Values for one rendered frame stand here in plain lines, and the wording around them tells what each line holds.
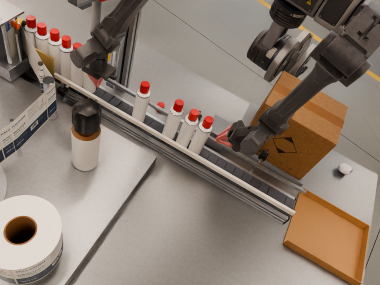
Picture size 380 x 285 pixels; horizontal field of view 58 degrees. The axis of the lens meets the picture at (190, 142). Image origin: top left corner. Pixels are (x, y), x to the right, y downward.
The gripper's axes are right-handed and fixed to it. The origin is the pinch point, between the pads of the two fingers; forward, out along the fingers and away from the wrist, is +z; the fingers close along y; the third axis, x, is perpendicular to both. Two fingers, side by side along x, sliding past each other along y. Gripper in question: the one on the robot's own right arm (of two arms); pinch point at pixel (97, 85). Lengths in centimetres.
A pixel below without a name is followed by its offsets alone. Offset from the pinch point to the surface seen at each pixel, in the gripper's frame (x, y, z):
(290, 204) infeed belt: 8, 84, 15
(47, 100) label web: -16.8, -8.1, -0.2
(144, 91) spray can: 4.4, 16.5, -4.5
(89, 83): 4.2, -6.8, 7.1
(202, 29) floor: 206, -25, 101
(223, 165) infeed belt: 8, 54, 14
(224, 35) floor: 216, -4, 101
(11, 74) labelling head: -9.3, -32.0, 9.3
